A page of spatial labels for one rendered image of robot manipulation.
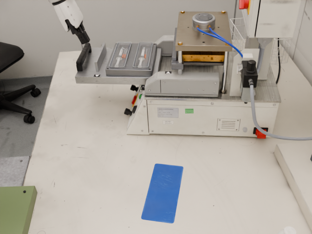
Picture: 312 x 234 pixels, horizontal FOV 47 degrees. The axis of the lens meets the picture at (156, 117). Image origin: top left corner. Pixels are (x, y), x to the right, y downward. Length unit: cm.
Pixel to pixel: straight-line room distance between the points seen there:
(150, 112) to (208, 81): 23
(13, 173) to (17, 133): 141
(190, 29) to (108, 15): 158
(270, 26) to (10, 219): 93
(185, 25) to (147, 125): 38
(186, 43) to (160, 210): 53
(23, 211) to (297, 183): 82
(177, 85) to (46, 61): 195
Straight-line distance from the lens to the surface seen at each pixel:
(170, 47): 144
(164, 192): 116
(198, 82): 120
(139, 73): 126
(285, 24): 113
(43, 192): 123
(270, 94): 128
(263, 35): 113
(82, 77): 131
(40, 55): 301
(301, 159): 126
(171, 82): 120
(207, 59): 122
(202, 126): 130
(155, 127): 131
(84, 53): 137
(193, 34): 123
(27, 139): 265
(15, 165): 135
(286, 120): 147
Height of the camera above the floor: 165
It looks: 39 degrees down
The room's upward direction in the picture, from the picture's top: 3 degrees counter-clockwise
